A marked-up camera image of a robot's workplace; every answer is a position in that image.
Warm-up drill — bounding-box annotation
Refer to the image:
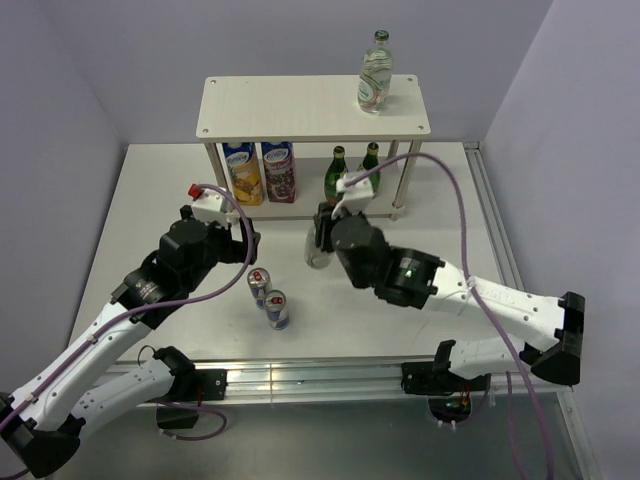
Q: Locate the clear bottle green cap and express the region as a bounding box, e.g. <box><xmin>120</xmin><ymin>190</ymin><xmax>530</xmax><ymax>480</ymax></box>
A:
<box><xmin>357</xmin><ymin>30</ymin><xmax>394</xmax><ymax>113</ymax></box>
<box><xmin>304</xmin><ymin>225</ymin><xmax>334</xmax><ymax>270</ymax></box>

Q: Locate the green glass bottle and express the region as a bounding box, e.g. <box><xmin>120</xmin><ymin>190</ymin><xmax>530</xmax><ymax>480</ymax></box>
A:
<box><xmin>357</xmin><ymin>142</ymin><xmax>381</xmax><ymax>194</ymax></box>
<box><xmin>324</xmin><ymin>145</ymin><xmax>348</xmax><ymax>205</ymax></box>

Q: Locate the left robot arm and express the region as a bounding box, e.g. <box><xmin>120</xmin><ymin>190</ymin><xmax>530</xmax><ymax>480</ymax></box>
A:
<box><xmin>1</xmin><ymin>206</ymin><xmax>260</xmax><ymax>479</ymax></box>

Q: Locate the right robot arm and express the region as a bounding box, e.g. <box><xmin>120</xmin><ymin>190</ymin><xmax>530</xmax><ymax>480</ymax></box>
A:
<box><xmin>312</xmin><ymin>202</ymin><xmax>585</xmax><ymax>395</ymax></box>

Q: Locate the white two-tier shelf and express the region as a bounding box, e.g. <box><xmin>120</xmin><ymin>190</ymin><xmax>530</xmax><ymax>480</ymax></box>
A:
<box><xmin>196</xmin><ymin>75</ymin><xmax>431</xmax><ymax>220</ymax></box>

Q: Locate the silver blue energy can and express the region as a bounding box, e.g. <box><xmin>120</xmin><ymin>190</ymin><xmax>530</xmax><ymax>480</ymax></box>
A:
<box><xmin>264</xmin><ymin>290</ymin><xmax>290</xmax><ymax>330</ymax></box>
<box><xmin>247</xmin><ymin>267</ymin><xmax>272</xmax><ymax>309</ymax></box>

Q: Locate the pineapple juice carton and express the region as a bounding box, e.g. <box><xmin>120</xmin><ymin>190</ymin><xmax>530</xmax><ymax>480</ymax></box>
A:
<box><xmin>222</xmin><ymin>142</ymin><xmax>264</xmax><ymax>206</ymax></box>

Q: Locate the red grape juice carton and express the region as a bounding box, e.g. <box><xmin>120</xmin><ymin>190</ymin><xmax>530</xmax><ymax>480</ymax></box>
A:
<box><xmin>261</xmin><ymin>142</ymin><xmax>297</xmax><ymax>203</ymax></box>

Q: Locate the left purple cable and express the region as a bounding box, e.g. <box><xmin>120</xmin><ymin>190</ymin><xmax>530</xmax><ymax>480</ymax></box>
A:
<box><xmin>0</xmin><ymin>184</ymin><xmax>254</xmax><ymax>442</ymax></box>

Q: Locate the purple cable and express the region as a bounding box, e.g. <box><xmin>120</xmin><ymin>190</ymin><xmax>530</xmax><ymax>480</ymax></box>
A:
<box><xmin>344</xmin><ymin>152</ymin><xmax>555</xmax><ymax>480</ymax></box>
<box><xmin>0</xmin><ymin>184</ymin><xmax>254</xmax><ymax>442</ymax></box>

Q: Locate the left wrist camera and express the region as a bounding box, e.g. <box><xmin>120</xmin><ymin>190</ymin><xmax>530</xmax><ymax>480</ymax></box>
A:
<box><xmin>188</xmin><ymin>184</ymin><xmax>235</xmax><ymax>228</ymax></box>

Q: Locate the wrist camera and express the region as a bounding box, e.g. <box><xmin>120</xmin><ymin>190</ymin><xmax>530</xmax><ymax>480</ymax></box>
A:
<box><xmin>188</xmin><ymin>184</ymin><xmax>235</xmax><ymax>228</ymax></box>
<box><xmin>331</xmin><ymin>172</ymin><xmax>375</xmax><ymax>220</ymax></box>

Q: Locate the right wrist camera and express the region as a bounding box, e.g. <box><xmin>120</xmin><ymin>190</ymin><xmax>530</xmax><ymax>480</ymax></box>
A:
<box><xmin>331</xmin><ymin>172</ymin><xmax>375</xmax><ymax>220</ymax></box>

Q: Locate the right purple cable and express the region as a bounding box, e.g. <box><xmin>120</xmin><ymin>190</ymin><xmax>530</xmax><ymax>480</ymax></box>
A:
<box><xmin>344</xmin><ymin>152</ymin><xmax>555</xmax><ymax>480</ymax></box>

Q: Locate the aluminium rail frame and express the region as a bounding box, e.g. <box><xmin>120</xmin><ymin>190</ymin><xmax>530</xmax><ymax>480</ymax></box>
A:
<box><xmin>107</xmin><ymin>141</ymin><xmax>601</xmax><ymax>480</ymax></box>

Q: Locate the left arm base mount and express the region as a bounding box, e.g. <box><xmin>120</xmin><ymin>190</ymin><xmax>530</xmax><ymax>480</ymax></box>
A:
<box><xmin>155</xmin><ymin>369</ymin><xmax>228</xmax><ymax>442</ymax></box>

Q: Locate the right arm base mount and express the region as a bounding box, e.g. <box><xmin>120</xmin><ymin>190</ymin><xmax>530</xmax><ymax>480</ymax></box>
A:
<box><xmin>400</xmin><ymin>361</ymin><xmax>491</xmax><ymax>423</ymax></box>

